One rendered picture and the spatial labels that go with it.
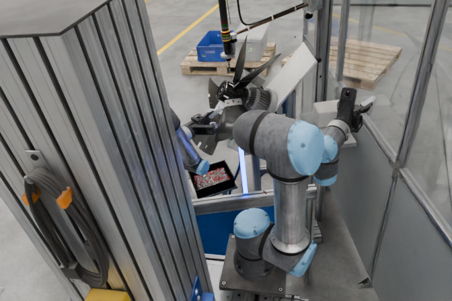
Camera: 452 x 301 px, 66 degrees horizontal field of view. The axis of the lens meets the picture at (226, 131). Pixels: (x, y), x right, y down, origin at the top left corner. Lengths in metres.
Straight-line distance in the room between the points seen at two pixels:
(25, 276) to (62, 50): 2.69
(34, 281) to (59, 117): 2.53
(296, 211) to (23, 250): 2.60
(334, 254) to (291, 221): 1.67
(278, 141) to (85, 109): 0.45
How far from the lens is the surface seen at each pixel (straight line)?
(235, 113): 1.78
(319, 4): 2.11
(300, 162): 0.79
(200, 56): 4.88
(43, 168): 0.62
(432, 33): 1.46
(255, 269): 1.26
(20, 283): 3.06
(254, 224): 1.14
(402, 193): 1.82
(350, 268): 2.60
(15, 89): 0.55
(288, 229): 1.01
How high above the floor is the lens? 2.15
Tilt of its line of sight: 36 degrees down
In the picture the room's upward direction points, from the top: 8 degrees counter-clockwise
